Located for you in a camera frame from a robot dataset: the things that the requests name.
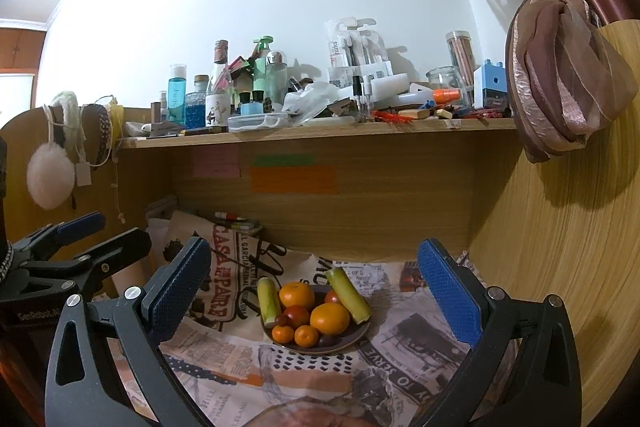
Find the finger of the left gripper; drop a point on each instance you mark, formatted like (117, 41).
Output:
(48, 240)
(92, 267)

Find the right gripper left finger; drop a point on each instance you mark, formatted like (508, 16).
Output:
(171, 290)

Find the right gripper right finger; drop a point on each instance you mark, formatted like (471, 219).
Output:
(455, 289)

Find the small mandarin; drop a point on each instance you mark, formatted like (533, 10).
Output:
(306, 336)
(282, 334)

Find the orange with stem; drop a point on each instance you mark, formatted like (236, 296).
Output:
(297, 294)

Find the bright red tomato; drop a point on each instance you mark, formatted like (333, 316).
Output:
(331, 297)

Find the large orange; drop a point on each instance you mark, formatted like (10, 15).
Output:
(330, 319)

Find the dark red tomato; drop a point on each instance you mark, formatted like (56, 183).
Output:
(297, 316)

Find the white fluffy pompom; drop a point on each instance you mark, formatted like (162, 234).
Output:
(50, 176)

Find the newspaper table cover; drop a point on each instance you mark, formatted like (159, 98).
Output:
(239, 377)

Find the marker pens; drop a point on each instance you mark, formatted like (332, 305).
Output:
(232, 221)

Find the pink sticky note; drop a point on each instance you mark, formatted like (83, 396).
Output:
(216, 162)

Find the dark brown round plate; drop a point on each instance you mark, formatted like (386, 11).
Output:
(349, 338)

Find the green sticky note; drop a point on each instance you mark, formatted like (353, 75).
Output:
(283, 160)

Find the dark blue round bottle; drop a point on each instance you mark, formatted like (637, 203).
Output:
(194, 109)

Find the blue liquid bottle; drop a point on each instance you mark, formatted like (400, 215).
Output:
(176, 93)

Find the orange sticky note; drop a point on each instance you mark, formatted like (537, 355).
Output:
(307, 180)

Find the wooden shelf board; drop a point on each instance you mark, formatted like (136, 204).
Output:
(324, 132)

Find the green pump bottle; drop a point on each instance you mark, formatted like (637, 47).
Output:
(259, 57)

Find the blue pencil sharpener box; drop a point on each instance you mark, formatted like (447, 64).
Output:
(490, 87)

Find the glass jar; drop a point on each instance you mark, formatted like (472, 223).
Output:
(445, 81)

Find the pink knotted curtain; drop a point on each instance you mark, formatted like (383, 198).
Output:
(565, 80)

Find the white packaged toothbrush set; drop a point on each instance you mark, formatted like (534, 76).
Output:
(356, 49)

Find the tall clear tube jar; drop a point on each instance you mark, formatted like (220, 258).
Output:
(459, 43)

